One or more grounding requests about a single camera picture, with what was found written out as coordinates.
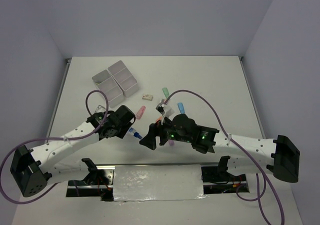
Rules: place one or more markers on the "pink transparent lead case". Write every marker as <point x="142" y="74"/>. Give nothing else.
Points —
<point x="140" y="112"/>

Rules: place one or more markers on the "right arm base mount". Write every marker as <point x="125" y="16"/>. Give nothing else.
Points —
<point x="217" y="180"/>

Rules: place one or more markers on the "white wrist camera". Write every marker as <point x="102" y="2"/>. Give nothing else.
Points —
<point x="165" y="110"/>
<point x="100" y="110"/>

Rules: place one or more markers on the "blue transparent case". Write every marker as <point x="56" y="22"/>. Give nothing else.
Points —
<point x="181" y="107"/>

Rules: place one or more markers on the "clear bottle blue cap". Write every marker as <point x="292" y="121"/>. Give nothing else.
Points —
<point x="134" y="133"/>

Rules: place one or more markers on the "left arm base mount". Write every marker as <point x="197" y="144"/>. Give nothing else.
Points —
<point x="98" y="182"/>

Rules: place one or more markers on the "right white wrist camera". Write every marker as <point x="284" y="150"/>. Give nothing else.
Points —
<point x="165" y="110"/>

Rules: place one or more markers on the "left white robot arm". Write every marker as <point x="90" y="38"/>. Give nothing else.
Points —
<point x="33" y="169"/>

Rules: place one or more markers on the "green transparent case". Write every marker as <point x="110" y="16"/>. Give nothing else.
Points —
<point x="165" y="92"/>

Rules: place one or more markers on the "right white divided container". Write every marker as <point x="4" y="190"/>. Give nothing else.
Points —
<point x="124" y="78"/>

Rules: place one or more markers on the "purple pink highlighter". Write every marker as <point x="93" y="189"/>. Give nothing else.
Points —
<point x="171" y="143"/>

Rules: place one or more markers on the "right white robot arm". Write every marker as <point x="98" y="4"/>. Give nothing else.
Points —
<point x="237" y="154"/>

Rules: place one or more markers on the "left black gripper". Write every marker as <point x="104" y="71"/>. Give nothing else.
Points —
<point x="125" y="128"/>

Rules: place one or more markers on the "left white divided container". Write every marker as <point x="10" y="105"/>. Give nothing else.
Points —
<point x="110" y="88"/>

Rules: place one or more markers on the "white divided container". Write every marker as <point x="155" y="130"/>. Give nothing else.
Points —
<point x="110" y="88"/>
<point x="124" y="78"/>

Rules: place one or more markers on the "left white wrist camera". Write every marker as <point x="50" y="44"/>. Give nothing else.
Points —
<point x="100" y="110"/>

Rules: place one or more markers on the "staples box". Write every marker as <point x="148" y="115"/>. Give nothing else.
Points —
<point x="147" y="97"/>

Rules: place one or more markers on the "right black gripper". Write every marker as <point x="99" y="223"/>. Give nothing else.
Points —
<point x="155" y="129"/>

